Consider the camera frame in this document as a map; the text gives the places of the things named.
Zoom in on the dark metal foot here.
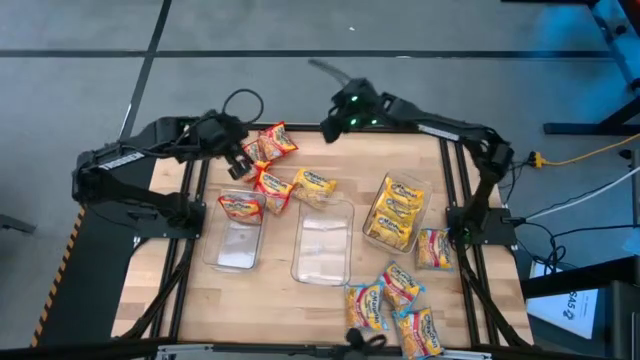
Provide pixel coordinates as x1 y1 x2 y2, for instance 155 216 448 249
0 213 37 235

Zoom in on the yellow creamy chicken ramen pack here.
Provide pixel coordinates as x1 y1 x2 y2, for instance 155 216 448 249
382 175 426 206
291 167 339 209
366 212 415 251
373 192 421 226

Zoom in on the yellow power cable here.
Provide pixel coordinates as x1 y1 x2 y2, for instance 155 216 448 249
529 132 640 169

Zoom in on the white cable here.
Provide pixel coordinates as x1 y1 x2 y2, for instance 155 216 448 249
524 166 640 221

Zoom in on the blue-edged ramen pack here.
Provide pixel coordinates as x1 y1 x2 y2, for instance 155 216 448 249
377 260 427 311
391 307 445 360
414 227 455 272
343 282 389 332

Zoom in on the clear plastic bin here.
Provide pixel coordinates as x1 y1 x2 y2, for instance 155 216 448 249
362 169 434 255
290 197 356 287
202 188 269 274

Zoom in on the white paper sheet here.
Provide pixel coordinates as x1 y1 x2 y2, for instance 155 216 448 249
525 260 600 341

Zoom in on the black floor cable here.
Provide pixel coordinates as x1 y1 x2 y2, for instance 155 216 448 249
514 217 640 274

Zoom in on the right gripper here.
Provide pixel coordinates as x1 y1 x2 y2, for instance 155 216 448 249
320 77 385 146

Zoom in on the black stand frame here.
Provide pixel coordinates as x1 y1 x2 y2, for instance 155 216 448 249
542 0 640 137

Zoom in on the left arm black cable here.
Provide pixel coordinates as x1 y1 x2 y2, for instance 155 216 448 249
221 88 265 126

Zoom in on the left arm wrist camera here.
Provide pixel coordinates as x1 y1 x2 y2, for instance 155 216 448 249
197 113 249 151

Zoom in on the black hazard-striped base plate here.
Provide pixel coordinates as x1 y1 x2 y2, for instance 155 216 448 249
29 142 166 349

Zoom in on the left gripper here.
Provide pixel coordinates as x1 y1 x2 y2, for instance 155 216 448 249
219 144 254 183

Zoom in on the black cabinet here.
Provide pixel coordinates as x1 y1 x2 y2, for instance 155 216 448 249
519 254 640 360

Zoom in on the silver aluminium bar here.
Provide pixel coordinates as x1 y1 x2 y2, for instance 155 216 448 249
155 342 494 360

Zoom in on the black aluminium rail frame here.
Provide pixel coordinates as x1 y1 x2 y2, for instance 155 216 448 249
112 119 536 351

